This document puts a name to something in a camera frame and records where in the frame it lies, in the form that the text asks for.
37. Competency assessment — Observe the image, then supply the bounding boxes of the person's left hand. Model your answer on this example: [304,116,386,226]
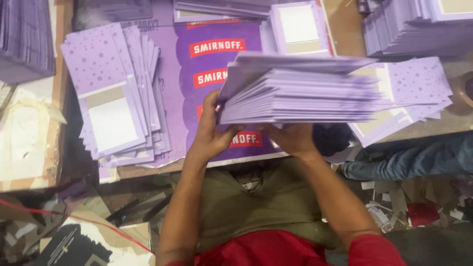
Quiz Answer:
[188,90,247,162]

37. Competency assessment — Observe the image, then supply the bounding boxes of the person's right hand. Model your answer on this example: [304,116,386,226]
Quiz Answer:
[256,123,323,160]

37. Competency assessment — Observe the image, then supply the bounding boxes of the thick bundle of purple cards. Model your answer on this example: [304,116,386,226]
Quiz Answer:
[216,51,386,125]

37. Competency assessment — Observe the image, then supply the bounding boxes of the dark blue cloth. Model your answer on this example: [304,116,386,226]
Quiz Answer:
[312,123,354,157]

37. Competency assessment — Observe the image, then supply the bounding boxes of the olive green trousers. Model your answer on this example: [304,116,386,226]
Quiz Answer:
[168,158,338,255]

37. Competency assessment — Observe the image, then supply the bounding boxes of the large purple printed board sheet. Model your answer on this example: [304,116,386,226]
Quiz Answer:
[98,0,335,184]

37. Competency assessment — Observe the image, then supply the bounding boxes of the fanned pile of dotted purple cards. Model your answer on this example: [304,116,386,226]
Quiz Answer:
[60,22,173,167]

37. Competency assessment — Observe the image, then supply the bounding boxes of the heap of cardboard offcuts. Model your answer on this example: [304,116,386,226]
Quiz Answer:
[0,181,174,266]

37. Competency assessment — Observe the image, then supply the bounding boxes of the red shirt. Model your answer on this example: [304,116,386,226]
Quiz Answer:
[166,229,407,266]

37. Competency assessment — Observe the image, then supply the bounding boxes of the purple card stack with white window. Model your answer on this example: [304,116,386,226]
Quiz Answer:
[260,0,332,57]

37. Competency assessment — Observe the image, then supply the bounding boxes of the heap of paper scraps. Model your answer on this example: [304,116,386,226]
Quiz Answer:
[360,177,473,234]

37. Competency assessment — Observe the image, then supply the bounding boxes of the flat stack of purple cards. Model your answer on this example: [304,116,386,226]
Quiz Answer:
[173,0,275,23]

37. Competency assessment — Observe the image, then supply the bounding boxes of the spread pile of dotted purple cards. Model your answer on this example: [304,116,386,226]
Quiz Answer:
[347,56,454,149]

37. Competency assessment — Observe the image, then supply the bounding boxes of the red plastic object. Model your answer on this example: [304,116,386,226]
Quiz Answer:
[406,202,441,227]

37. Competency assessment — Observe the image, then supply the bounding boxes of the big stack of pale purple cards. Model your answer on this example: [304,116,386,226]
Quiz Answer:
[361,0,473,58]

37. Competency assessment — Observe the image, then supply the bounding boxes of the black and white printed card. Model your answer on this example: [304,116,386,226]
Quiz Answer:
[35,214,156,266]

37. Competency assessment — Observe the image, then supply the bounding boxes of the brown tape roll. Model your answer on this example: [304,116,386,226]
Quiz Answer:
[448,71,473,116]

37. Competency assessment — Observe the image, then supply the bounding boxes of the white worn board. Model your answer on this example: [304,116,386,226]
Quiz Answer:
[0,84,68,193]

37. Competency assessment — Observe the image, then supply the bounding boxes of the tall dark purple card stack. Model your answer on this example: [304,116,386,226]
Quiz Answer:
[0,0,57,84]

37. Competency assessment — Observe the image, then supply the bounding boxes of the red cable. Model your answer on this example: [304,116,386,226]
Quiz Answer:
[0,199,156,256]

